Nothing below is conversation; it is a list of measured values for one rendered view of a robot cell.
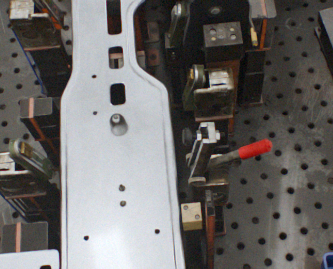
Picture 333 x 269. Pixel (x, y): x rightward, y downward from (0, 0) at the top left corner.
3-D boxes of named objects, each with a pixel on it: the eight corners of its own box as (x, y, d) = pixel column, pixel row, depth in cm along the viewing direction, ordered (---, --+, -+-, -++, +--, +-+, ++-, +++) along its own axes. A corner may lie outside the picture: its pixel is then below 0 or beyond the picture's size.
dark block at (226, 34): (204, 121, 150) (202, 24, 112) (232, 118, 150) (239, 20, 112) (206, 139, 148) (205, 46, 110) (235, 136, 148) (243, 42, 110)
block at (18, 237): (36, 251, 139) (-3, 216, 114) (83, 246, 139) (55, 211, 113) (35, 293, 135) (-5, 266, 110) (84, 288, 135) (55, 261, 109)
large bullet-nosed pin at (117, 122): (112, 125, 120) (106, 110, 114) (127, 123, 120) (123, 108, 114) (112, 139, 118) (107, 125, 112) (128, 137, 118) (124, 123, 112)
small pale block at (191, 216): (187, 252, 137) (180, 203, 103) (203, 251, 136) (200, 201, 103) (189, 268, 135) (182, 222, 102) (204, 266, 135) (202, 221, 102)
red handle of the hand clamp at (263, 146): (187, 158, 107) (265, 130, 98) (194, 161, 108) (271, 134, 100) (189, 180, 105) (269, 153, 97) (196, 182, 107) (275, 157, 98)
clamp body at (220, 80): (188, 139, 149) (182, 61, 115) (234, 135, 148) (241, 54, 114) (191, 174, 145) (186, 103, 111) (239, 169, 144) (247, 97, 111)
